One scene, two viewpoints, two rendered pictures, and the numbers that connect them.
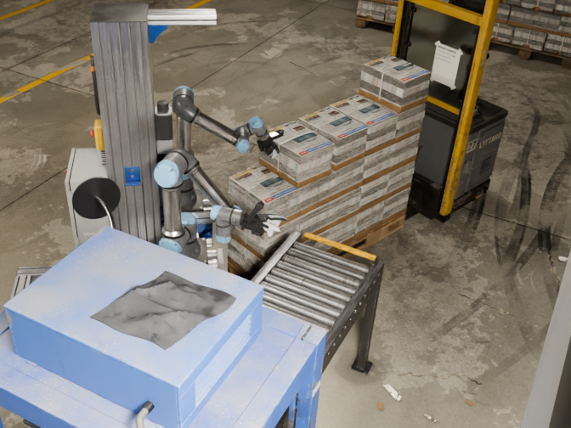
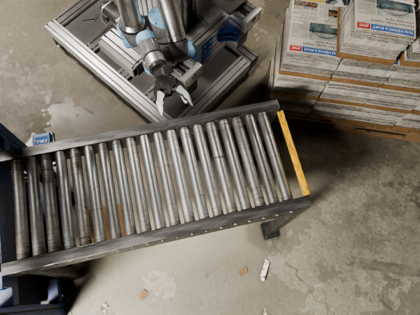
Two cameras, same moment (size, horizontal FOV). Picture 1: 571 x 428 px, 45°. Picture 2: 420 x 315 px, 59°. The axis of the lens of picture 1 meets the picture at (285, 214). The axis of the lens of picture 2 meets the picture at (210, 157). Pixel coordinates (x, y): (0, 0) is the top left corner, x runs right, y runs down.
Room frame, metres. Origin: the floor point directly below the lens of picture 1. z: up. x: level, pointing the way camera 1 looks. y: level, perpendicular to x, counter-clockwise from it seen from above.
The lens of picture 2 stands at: (2.27, -0.52, 2.43)
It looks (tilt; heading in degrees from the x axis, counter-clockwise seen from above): 70 degrees down; 46
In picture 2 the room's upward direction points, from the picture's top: 6 degrees clockwise
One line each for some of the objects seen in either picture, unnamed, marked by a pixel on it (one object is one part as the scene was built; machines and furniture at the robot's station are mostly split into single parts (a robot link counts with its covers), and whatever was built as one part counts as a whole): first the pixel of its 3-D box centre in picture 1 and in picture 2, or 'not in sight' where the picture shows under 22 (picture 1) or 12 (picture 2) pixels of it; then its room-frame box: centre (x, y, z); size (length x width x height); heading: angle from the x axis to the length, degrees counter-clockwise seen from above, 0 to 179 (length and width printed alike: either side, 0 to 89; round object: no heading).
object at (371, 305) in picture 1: (368, 325); (281, 220); (2.88, -0.52, 0.34); 0.06 x 0.06 x 0.68; 65
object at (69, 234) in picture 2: not in sight; (65, 199); (2.05, 0.15, 0.77); 0.47 x 0.05 x 0.05; 65
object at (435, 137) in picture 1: (444, 147); not in sight; (4.95, -1.27, 0.40); 0.69 x 0.55 x 0.80; 44
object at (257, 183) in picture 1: (310, 211); (365, 77); (3.88, -0.17, 0.42); 1.17 x 0.39 x 0.83; 134
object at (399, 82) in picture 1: (384, 150); not in sight; (4.39, -0.69, 0.65); 0.39 x 0.30 x 1.29; 44
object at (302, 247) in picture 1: (330, 258); (274, 155); (2.93, -0.26, 0.77); 0.47 x 0.05 x 0.05; 65
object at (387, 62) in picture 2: (307, 172); (365, 45); (3.67, -0.12, 0.86); 0.29 x 0.16 x 0.04; 134
